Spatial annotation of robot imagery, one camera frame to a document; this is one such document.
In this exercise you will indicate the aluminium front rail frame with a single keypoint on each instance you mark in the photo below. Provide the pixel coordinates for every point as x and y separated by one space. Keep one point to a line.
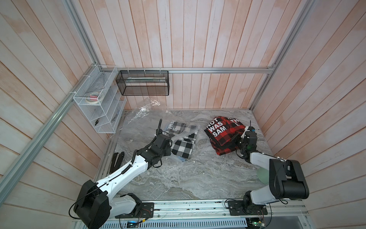
217 209

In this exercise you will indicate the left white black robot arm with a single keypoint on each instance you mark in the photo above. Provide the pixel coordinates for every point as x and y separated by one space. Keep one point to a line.
97 201

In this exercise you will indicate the white wire mesh shelf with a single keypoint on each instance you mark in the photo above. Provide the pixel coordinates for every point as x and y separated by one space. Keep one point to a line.
104 116

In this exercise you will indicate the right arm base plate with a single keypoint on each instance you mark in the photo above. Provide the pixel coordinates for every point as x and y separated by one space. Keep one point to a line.
239 208

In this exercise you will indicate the red black plaid shirt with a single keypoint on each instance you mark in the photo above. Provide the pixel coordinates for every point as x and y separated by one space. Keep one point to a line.
231 146

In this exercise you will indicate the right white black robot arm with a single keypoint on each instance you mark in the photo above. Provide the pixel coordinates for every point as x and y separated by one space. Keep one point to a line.
286 178

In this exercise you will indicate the green cup with pencils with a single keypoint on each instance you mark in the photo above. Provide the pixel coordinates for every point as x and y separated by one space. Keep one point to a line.
263 175

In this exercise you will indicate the clear plastic vacuum bag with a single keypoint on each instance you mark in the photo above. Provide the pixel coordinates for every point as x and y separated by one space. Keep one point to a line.
139 128

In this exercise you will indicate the black wire mesh basket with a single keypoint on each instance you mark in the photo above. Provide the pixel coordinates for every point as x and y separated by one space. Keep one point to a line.
143 82

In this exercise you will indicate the tape roll on shelf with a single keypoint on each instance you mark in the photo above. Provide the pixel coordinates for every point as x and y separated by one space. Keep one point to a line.
94 98

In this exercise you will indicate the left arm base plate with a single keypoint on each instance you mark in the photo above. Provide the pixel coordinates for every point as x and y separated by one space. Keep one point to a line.
143 210

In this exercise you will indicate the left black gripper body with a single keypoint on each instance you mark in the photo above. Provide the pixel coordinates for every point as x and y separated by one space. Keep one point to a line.
167 152

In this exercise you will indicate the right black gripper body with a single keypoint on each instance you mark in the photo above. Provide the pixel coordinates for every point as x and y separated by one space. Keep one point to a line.
244 148

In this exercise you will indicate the black white plaid shirt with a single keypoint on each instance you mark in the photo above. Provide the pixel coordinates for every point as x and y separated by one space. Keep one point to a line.
183 137

